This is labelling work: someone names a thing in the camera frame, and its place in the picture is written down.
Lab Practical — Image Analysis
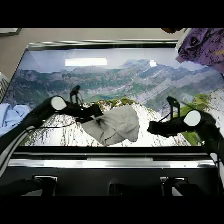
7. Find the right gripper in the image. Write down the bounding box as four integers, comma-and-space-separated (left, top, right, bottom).
147, 119, 177, 138

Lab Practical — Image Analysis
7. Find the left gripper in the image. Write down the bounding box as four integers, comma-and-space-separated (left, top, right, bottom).
70, 103, 105, 123

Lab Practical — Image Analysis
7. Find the grey garment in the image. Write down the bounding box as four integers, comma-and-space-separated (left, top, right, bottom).
80, 104, 141, 147

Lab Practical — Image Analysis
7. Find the light blue garment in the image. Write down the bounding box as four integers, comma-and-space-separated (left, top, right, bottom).
0, 102, 32, 137

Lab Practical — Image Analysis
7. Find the purple patterned garment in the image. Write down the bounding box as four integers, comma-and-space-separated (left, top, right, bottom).
175, 27, 224, 75

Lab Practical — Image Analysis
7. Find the silver frame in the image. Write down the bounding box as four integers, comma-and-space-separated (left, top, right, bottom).
0, 152, 224, 197

